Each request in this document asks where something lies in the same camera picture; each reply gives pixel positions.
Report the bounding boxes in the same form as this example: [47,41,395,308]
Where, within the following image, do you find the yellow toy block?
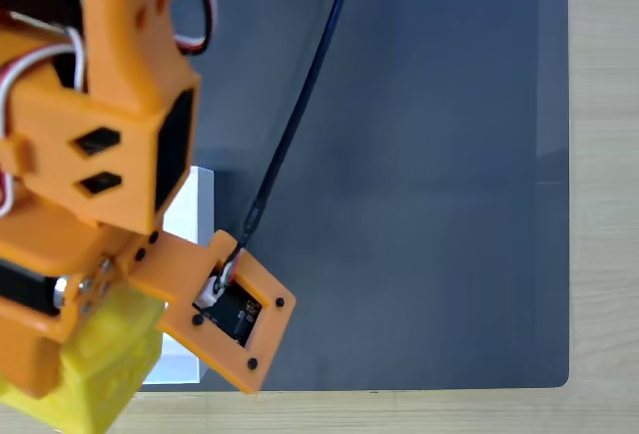
[0,287,168,434]

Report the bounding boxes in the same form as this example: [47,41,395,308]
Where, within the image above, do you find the white open cardboard box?
[141,166,217,385]

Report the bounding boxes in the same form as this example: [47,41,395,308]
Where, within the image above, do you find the dark grey table mat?
[135,0,571,393]

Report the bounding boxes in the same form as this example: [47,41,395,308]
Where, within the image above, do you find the red white black servo wire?
[172,0,222,57]
[0,10,89,139]

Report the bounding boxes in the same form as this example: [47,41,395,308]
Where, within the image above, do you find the orange wrist camera housing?
[123,228,298,396]

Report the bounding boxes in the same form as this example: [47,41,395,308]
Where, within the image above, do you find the black camera cable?
[234,0,359,255]

